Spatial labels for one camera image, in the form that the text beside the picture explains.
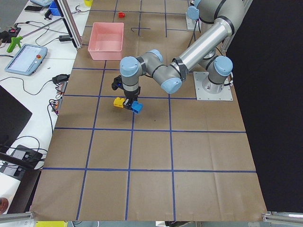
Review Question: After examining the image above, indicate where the blue toy block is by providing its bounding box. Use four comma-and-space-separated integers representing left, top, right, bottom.
131, 101, 143, 114

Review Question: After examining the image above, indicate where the red toy block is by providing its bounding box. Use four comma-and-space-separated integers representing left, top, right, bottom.
118, 12, 125, 18

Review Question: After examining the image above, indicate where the blue plastic bin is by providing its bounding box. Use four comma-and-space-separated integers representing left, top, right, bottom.
49, 0, 61, 16

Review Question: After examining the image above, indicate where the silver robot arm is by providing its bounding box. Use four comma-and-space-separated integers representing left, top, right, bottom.
187, 0, 201, 20
112, 0, 245, 114

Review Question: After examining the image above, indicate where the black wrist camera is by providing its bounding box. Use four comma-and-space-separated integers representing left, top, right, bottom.
111, 75, 124, 90

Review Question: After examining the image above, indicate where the black power adapter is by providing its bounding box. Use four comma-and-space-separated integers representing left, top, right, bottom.
58, 35, 71, 42

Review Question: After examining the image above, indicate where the yellow toy block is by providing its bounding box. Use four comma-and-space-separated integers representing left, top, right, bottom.
113, 97, 125, 108

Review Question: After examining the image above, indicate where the green handled reacher grabber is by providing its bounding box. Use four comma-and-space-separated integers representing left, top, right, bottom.
7, 6, 90, 53

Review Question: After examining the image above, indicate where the black smartphone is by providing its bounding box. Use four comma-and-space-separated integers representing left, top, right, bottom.
24, 6, 44, 12

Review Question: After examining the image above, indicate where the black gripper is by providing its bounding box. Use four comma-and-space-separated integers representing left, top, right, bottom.
124, 87, 141, 110

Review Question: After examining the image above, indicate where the aluminium frame post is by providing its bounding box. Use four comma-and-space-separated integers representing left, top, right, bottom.
54, 0, 82, 49

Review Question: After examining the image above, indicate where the robot teach pendant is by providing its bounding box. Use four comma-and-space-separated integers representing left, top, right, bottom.
5, 44, 48, 76

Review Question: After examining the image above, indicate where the pink plastic box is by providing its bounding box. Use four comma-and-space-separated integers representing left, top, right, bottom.
88, 22, 124, 61

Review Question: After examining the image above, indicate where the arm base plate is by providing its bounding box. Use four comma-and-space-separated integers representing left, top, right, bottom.
193, 71, 233, 101
186, 17, 196, 31

